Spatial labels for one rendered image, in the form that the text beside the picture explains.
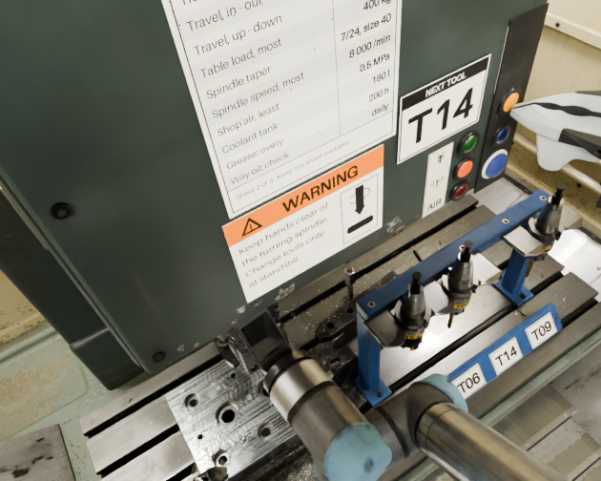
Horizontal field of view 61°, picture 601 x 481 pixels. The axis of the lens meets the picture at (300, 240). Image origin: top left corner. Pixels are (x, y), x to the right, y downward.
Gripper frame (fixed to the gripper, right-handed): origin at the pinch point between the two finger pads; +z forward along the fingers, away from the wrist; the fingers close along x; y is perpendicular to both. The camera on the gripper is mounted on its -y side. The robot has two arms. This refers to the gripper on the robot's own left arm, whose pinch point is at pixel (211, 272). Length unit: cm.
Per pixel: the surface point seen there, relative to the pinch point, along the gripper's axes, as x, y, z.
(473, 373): 39, 46, -24
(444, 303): 32.6, 19.6, -18.2
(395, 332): 22.1, 19.6, -16.9
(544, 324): 61, 47, -26
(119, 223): -9.5, -35.1, -20.7
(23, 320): -43, 75, 84
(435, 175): 19.0, -23.3, -23.1
